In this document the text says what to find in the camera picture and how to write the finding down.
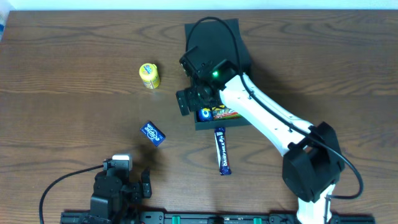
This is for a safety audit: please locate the blue Oreo cookie pack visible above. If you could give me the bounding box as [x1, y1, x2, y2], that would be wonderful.
[198, 108, 213, 122]

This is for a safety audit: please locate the Haribo gummy bag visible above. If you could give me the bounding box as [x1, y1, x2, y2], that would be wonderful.
[212, 108, 241, 120]

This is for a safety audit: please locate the blue Dairy Milk chocolate bar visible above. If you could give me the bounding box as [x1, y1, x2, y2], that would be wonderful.
[215, 128, 232, 175]

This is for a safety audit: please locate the yellow snack bag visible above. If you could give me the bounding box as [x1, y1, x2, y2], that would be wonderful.
[211, 105, 225, 113]

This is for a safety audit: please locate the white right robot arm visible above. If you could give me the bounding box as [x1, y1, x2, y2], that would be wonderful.
[176, 57, 345, 223]

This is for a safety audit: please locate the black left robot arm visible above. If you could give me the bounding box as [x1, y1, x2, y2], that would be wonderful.
[79, 159, 152, 224]

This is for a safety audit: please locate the dark green open box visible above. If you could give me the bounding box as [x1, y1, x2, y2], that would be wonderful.
[184, 17, 251, 130]

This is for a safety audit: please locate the blue Eclipse mints box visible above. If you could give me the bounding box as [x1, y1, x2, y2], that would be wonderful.
[140, 121, 165, 147]

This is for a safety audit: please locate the yellow gum bottle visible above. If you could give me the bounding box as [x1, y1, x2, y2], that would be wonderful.
[139, 63, 160, 89]

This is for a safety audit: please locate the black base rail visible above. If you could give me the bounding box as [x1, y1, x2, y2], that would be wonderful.
[60, 212, 376, 224]

